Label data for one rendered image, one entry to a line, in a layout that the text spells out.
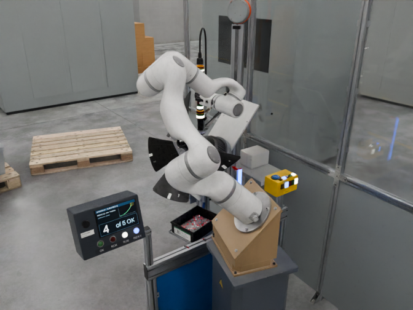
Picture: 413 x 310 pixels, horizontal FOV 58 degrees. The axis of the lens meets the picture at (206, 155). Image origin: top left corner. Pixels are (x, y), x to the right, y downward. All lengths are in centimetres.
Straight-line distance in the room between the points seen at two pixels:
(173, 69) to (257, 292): 97
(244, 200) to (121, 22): 658
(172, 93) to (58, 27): 603
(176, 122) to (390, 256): 150
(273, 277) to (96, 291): 166
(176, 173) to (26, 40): 609
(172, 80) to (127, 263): 203
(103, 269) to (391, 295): 203
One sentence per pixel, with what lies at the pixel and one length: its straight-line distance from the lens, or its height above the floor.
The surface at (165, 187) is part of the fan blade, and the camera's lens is 214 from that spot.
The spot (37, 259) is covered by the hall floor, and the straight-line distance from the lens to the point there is 344.
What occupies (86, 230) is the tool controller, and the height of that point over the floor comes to 118.
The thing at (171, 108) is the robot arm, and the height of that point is 160.
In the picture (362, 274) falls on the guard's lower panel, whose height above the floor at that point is 43.
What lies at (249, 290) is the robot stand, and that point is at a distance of 165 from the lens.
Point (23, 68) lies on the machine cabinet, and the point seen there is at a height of 77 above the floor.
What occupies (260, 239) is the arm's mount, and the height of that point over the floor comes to 109.
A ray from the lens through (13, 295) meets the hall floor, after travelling 318.
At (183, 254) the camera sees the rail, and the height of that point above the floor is 85.
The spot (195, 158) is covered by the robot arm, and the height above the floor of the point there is 147.
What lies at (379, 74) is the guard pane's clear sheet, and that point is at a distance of 213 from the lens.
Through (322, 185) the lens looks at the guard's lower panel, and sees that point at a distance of 249.
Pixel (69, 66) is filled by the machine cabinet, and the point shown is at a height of 72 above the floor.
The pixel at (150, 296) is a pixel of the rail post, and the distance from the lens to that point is 190.
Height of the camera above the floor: 201
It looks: 24 degrees down
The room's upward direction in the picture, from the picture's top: straight up
